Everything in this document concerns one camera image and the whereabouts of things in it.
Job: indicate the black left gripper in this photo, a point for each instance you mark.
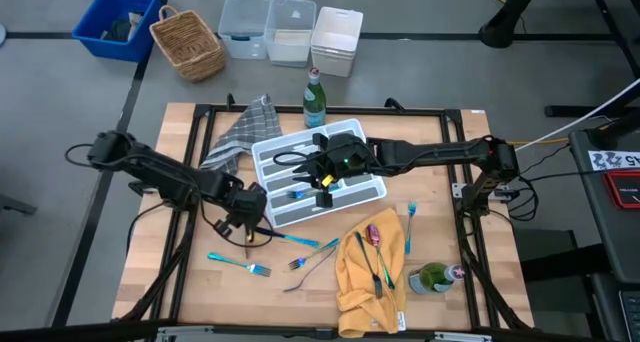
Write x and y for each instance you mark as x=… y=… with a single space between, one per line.
x=250 y=202

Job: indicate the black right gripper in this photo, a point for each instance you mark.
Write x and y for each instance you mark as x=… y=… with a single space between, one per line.
x=350 y=157

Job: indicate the clear plastic bin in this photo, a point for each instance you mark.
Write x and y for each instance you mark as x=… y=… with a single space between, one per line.
x=290 y=47

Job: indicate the white printed label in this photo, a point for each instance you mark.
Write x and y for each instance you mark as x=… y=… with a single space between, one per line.
x=612 y=159

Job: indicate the black keyboard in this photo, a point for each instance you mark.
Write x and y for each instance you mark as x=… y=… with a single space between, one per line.
x=631 y=314

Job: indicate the teal fork with purple tines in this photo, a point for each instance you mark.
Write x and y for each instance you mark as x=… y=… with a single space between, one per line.
x=235 y=263

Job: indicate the black stand leg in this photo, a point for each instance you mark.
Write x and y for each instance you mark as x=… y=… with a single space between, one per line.
x=505 y=27

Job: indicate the white cutlery tray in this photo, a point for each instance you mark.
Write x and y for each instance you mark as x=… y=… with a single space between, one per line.
x=280 y=182

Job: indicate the green bottle with pink cap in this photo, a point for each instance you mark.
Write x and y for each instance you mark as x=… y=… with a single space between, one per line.
x=430 y=278

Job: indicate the white plastic bin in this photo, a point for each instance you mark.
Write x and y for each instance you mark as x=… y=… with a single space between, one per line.
x=335 y=52

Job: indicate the black fork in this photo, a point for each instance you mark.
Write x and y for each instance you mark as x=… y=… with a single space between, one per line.
x=371 y=269

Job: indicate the blue embossed fork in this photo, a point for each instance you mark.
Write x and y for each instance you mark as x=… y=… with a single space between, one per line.
x=409 y=232

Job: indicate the wicker basket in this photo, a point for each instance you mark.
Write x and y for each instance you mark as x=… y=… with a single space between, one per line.
x=190 y=42

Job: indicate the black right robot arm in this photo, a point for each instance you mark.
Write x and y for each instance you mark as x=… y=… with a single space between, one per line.
x=440 y=152

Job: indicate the clear bin with teal latches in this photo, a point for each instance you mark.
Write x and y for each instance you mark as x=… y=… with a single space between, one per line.
x=245 y=37

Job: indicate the green bottle with white label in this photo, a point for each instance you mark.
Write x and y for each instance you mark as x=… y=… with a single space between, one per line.
x=314 y=102

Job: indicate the grey checked cloth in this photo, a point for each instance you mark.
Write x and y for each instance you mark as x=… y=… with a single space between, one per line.
x=245 y=132

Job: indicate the red framed black device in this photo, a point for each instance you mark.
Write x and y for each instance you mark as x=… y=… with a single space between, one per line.
x=622 y=189

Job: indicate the thin dark purple fork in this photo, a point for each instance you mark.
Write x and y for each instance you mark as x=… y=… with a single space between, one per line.
x=312 y=271

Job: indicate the yellow terry towel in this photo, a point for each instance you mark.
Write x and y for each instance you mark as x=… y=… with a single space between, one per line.
x=360 y=302

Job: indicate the black side desk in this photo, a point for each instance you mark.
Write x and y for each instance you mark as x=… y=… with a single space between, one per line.
x=595 y=222

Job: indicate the blue plastic bin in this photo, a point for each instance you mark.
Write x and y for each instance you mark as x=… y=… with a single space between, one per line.
x=95 y=32

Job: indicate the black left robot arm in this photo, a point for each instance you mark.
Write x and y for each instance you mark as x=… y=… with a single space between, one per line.
x=165 y=174

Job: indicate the purple iridescent spoon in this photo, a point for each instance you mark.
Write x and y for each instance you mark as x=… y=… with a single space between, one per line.
x=373 y=234

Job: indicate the black metal table frame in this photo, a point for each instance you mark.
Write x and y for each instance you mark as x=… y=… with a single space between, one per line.
x=446 y=132

